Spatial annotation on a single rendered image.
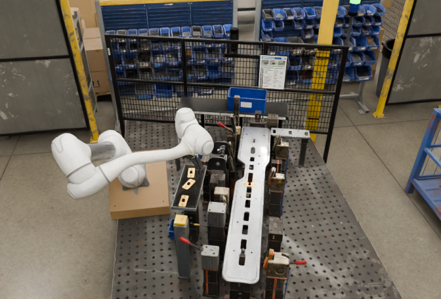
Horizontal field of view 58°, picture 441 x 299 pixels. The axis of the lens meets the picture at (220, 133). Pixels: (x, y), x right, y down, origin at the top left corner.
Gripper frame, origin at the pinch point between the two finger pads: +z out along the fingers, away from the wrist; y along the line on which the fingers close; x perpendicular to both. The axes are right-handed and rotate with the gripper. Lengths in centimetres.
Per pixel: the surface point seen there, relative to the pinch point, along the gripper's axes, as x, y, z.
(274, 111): 119, 0, 22
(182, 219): -24.0, 12.4, 9.1
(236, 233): -5.4, 35.1, 25.1
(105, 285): -26, -67, 125
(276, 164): 64, 28, 27
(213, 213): -6.9, 21.1, 15.4
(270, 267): -17, 61, 23
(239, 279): -30, 51, 25
